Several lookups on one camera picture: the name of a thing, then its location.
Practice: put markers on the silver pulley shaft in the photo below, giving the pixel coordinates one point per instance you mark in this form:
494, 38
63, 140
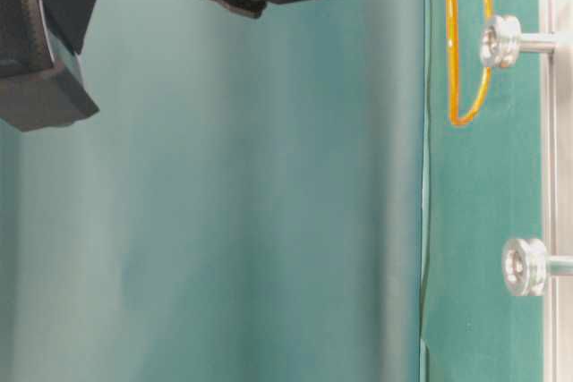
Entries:
503, 40
528, 267

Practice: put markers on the orange rubber band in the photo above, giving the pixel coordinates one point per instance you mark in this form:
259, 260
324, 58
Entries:
456, 119

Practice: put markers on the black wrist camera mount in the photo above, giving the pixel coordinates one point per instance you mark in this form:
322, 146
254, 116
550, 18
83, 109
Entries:
41, 82

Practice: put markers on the silver upper pulley shaft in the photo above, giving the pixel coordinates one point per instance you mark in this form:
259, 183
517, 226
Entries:
503, 40

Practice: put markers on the silver lower pulley shaft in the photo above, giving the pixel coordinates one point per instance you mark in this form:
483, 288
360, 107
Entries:
528, 267

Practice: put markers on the silver aluminium extrusion rail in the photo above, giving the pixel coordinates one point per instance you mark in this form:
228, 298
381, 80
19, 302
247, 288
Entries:
555, 16

